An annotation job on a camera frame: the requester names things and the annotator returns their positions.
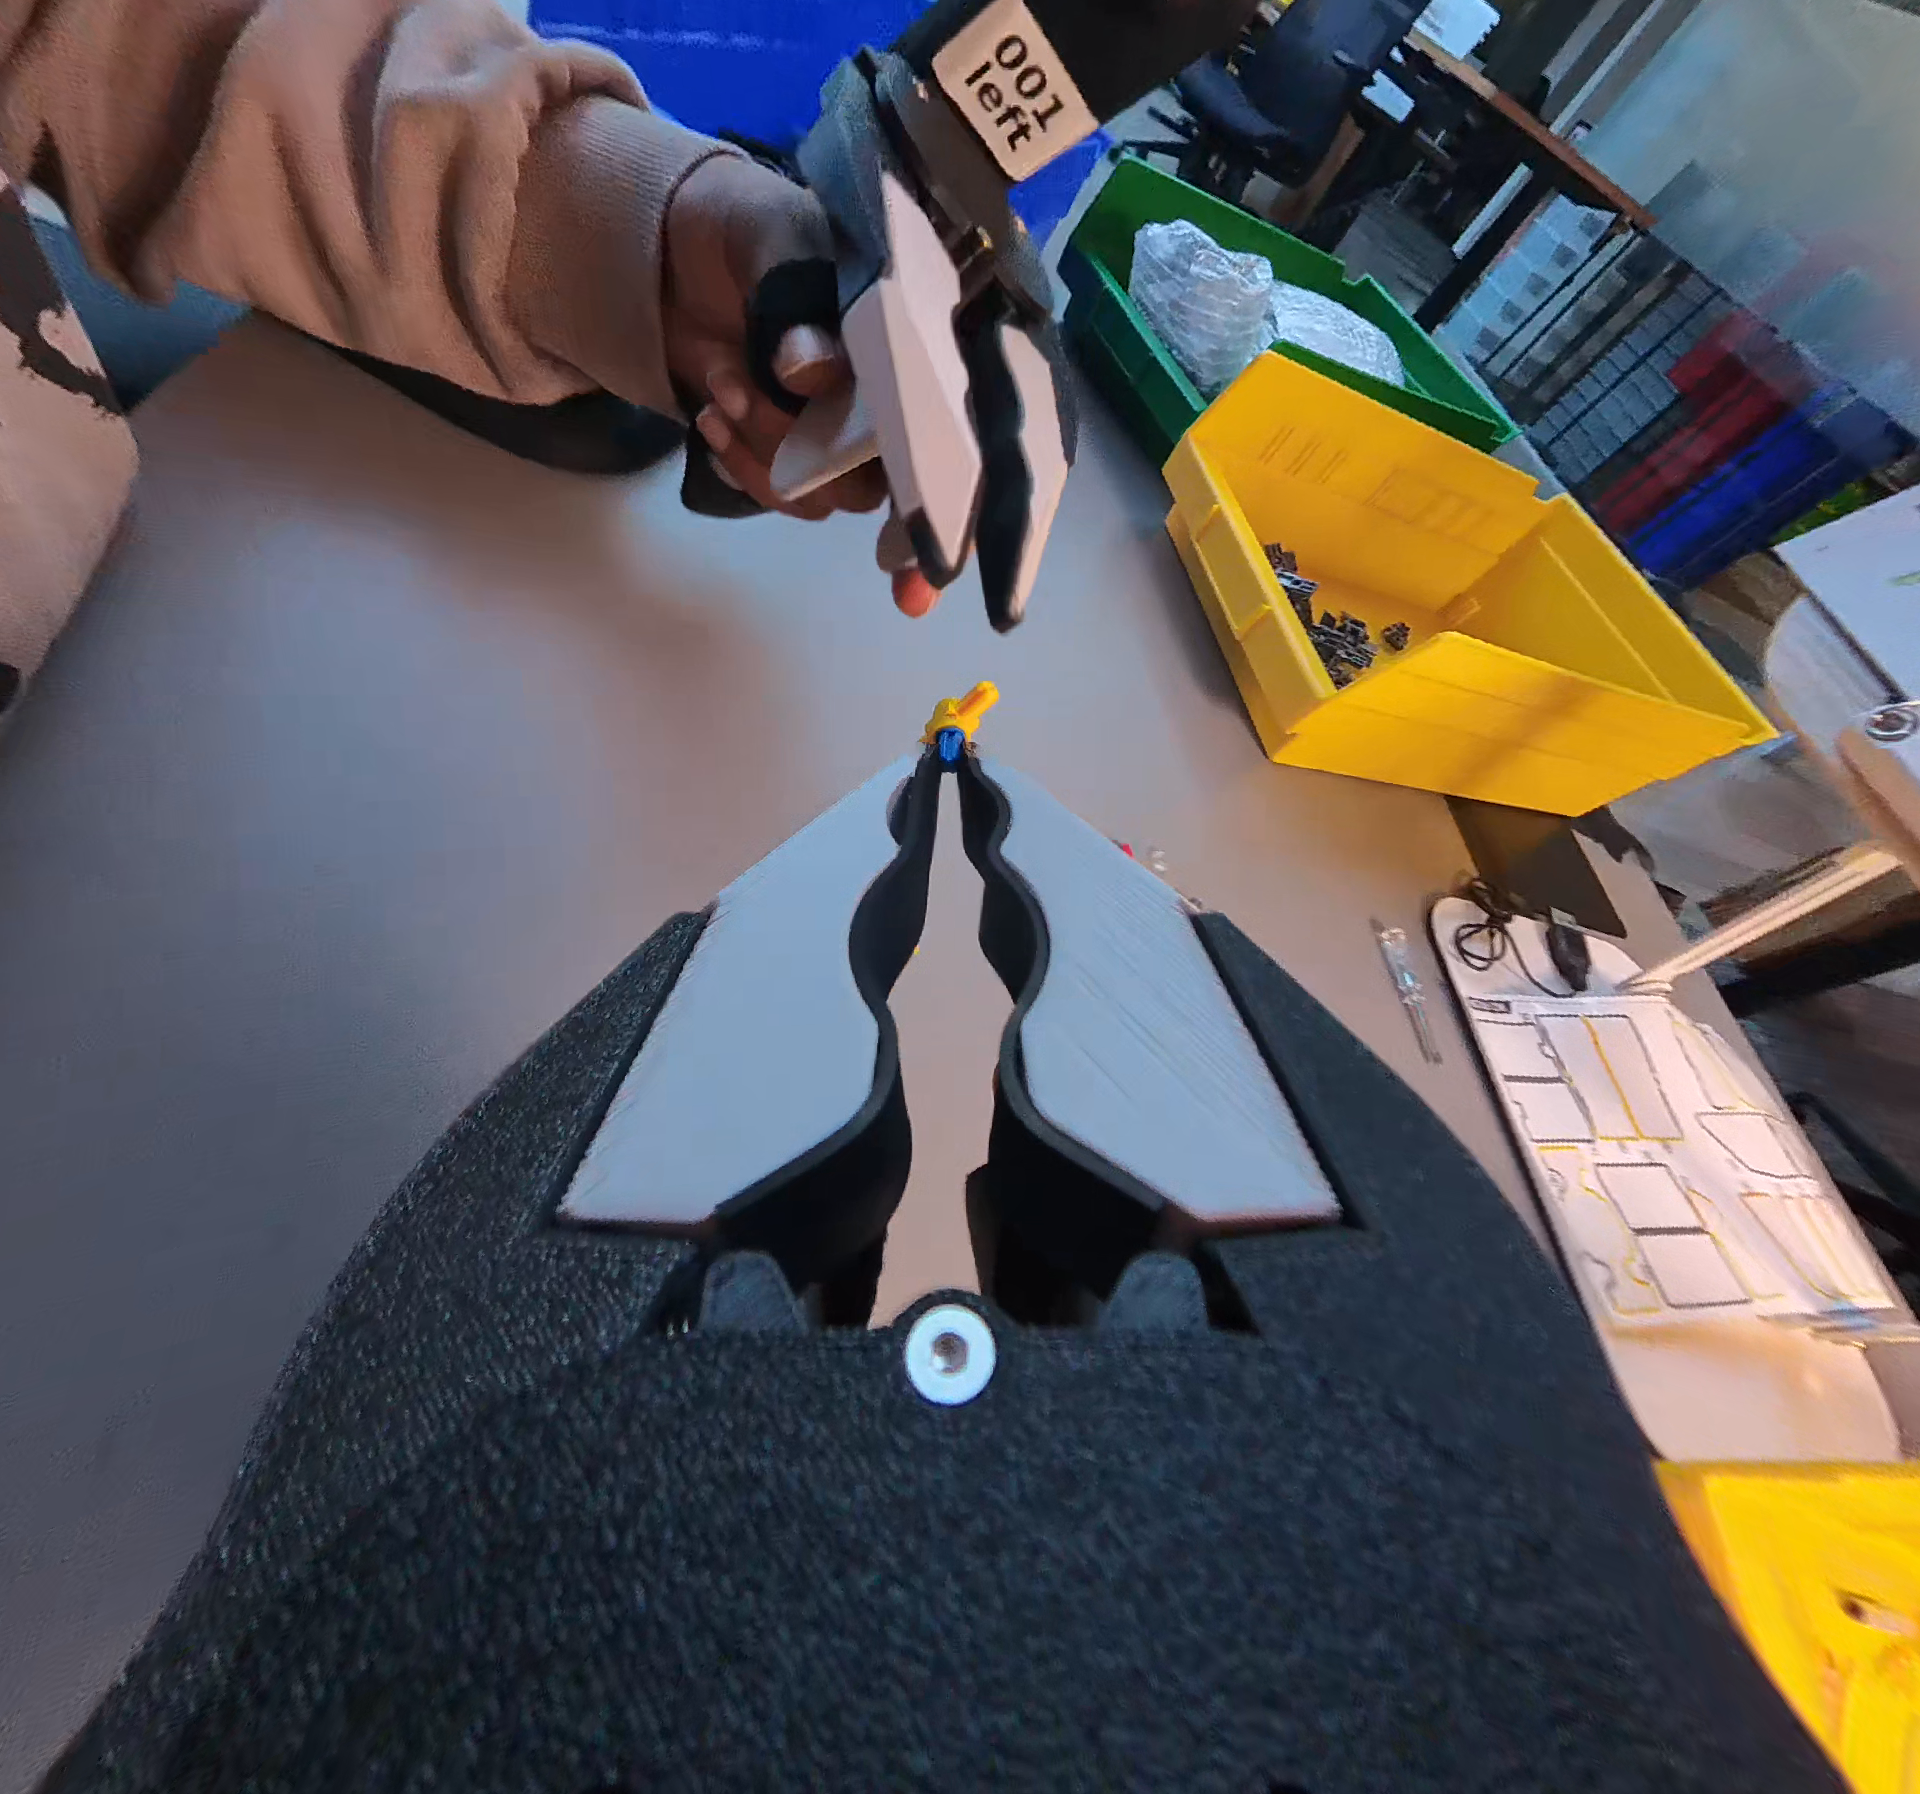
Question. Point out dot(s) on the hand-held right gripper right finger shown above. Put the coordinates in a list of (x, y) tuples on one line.
[(1170, 1074)]

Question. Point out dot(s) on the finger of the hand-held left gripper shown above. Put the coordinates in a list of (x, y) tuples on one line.
[(914, 386), (1035, 475)]

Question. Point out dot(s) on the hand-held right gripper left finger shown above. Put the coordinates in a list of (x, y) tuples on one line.
[(736, 1074)]

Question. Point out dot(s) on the small yellow blue-pinned connector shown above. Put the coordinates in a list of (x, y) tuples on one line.
[(957, 720)]

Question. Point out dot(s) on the person's left forearm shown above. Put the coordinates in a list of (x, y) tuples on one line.
[(375, 130)]

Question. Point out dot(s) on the person's left hand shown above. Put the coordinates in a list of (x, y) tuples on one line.
[(720, 294)]

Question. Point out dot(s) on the green plastic bin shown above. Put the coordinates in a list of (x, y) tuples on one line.
[(1124, 354)]

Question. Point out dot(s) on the black office chair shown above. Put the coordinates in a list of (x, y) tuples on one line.
[(1321, 39)]

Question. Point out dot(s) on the bubble wrap sheet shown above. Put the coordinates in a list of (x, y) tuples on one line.
[(1334, 330)]

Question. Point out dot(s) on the heap of dark connector pieces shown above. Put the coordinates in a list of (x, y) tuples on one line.
[(1334, 625)]

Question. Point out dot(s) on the wooden high table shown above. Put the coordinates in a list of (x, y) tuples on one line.
[(1529, 144)]

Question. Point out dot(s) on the yellow plastic storage bin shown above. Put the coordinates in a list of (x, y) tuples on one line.
[(1575, 713), (1801, 1599)]

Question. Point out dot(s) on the white book stand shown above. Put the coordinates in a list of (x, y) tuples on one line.
[(1772, 1390)]

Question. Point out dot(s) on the rack of small parts drawers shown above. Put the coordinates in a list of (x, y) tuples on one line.
[(1725, 429)]

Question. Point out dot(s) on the person's beige sweatshirt torso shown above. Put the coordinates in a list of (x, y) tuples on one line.
[(60, 475)]

